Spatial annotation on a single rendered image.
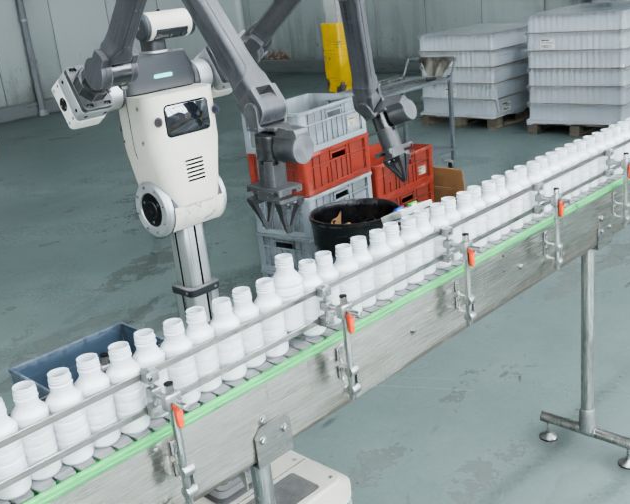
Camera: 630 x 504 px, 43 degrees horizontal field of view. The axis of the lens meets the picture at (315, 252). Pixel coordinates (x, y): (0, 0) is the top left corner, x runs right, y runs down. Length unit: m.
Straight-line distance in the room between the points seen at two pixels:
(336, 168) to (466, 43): 4.84
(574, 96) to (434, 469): 5.78
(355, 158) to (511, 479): 2.15
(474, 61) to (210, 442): 7.68
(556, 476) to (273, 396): 1.59
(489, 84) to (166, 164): 6.95
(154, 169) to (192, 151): 0.11
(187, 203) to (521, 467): 1.59
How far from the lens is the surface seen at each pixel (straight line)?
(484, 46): 8.90
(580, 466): 3.13
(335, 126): 4.35
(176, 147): 2.19
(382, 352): 1.92
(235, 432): 1.64
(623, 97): 8.18
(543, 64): 8.46
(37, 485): 1.46
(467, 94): 9.10
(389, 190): 4.89
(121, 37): 1.93
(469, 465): 3.11
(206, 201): 2.27
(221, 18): 1.67
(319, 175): 4.26
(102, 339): 2.14
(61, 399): 1.42
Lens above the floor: 1.74
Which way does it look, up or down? 19 degrees down
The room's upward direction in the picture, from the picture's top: 6 degrees counter-clockwise
